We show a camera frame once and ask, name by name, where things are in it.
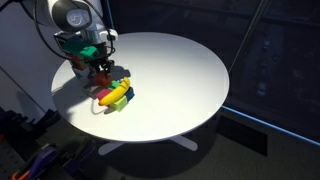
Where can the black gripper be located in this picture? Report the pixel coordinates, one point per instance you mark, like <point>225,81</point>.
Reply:
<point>100,60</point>

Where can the orange block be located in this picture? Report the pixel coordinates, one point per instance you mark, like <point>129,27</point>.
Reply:
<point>103,80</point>

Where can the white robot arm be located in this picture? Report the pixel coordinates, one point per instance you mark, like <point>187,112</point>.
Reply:
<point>73,16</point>

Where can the pink block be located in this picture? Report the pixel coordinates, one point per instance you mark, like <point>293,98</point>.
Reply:
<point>103,94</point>

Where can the blue block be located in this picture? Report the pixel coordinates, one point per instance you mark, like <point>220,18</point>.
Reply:
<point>130,94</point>

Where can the lime green block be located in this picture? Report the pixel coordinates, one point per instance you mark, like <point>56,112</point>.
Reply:
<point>119,104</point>

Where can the orange and green printed cube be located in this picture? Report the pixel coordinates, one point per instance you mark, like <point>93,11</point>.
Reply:
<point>78,63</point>

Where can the yellow banana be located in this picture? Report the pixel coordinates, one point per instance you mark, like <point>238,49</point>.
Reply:
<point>115,95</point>

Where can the black clamp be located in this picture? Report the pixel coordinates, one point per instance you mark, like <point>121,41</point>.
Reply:
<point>43,121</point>

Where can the white table base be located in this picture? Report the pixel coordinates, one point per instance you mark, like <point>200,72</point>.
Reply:
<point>185,142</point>

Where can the black perforated board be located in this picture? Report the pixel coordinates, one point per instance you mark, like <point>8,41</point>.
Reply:
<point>8,158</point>

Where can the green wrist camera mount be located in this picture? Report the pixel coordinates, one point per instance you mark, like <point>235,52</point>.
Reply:
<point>87,51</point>

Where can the grey frame post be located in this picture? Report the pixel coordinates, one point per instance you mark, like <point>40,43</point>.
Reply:
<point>246,36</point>

